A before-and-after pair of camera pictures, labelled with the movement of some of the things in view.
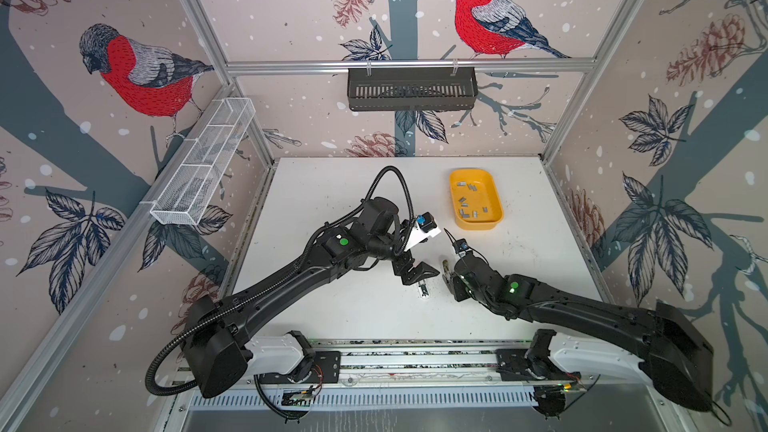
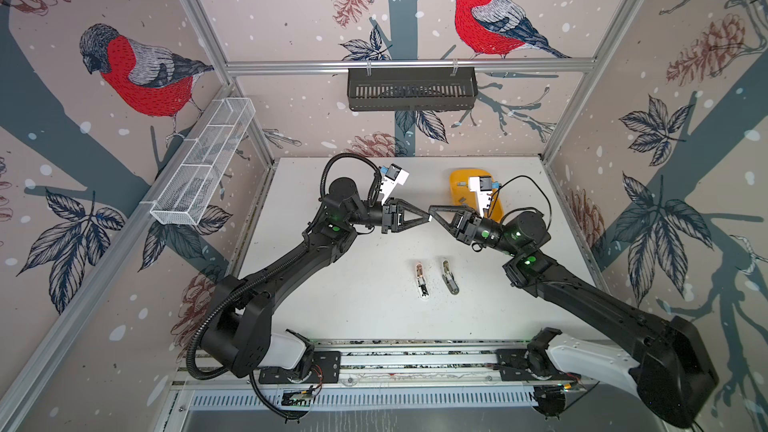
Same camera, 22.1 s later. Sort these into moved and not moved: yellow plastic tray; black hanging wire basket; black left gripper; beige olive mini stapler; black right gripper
Moved: black right gripper; black left gripper
Not moved: yellow plastic tray; black hanging wire basket; beige olive mini stapler
